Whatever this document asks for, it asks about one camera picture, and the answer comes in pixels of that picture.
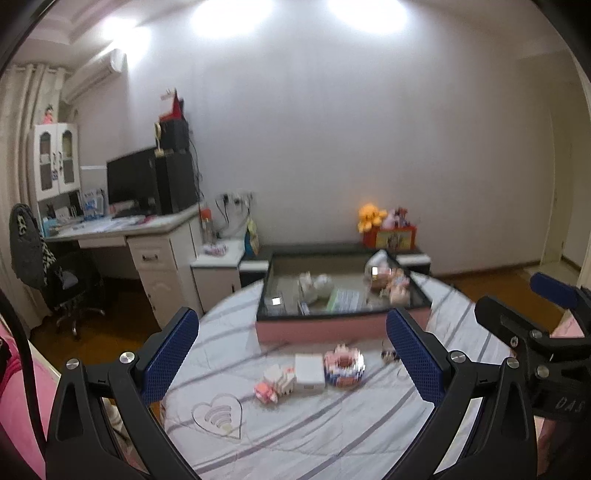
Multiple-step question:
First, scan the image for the black hair clip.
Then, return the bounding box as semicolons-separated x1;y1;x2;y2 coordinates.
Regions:
381;350;400;364

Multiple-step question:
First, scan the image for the pink pig doll figure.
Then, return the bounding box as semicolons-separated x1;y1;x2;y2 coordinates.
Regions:
380;268;411;307

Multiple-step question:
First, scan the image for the pink brick donut model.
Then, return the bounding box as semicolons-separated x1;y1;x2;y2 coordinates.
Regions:
324;344;366;388

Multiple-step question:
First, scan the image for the white power adapter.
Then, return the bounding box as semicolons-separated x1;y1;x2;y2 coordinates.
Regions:
294;354;325;393

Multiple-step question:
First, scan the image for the small pink brick figure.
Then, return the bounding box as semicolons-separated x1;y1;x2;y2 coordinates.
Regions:
254;364;296;404

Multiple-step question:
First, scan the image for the green white paper booklet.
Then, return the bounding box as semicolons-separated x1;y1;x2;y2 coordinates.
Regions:
325;288;363;314

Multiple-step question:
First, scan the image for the white astronaut figure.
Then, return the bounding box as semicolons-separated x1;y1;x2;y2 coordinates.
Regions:
297;272;335;304

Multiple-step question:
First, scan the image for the blue narrow carton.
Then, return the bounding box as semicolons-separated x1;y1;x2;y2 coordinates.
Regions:
297;301;311;316

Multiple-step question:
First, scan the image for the teal clear plastic package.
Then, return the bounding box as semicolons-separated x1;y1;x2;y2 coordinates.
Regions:
263;293;286;316

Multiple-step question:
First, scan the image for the striped white tablecloth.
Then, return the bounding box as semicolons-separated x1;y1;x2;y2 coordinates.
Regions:
158;271;514;480

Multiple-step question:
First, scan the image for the red toy box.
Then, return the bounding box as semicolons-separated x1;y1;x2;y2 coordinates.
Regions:
362;226;417;252

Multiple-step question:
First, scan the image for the black office chair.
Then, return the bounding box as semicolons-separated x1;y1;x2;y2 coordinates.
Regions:
9;203;105;339

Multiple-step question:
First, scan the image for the pink black storage box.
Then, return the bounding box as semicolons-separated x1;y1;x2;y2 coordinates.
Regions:
256;248;433;344

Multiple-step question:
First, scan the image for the orange octopus plush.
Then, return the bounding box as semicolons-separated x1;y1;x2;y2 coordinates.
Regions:
358;203;388;234

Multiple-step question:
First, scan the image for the white desk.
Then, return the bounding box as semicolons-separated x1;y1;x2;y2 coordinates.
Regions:
47;204;202;327

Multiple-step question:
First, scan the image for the white small side cabinet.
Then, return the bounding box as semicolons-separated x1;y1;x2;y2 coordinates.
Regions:
190;239;245;312

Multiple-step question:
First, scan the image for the red cap bottle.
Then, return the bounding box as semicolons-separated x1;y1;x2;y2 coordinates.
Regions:
199;208;215;245

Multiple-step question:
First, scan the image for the snack bag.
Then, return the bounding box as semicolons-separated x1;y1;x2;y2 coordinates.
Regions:
245;218;259;257

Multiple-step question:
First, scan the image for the black computer monitor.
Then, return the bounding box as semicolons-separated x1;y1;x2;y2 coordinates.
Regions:
106;147;157;214

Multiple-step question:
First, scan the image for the black computer tower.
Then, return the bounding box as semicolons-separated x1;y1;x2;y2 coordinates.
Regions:
154;152;198;215

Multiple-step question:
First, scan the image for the white hutch cabinet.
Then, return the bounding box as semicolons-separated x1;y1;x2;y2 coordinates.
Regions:
30;123;81;201

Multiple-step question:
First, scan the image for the black speaker box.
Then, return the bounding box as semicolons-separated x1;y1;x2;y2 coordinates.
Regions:
159;118;189;152

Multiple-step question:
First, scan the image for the doll on cabinet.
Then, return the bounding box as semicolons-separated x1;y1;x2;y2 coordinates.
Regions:
42;104;54;124

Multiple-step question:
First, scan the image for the beige curtain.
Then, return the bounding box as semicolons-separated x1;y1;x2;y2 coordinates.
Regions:
0;63;66;331

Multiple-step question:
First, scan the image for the white air conditioner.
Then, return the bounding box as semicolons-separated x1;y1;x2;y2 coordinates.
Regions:
61;49;126;105

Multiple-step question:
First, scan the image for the wall power outlet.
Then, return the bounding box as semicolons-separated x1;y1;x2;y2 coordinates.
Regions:
219;191;254;207

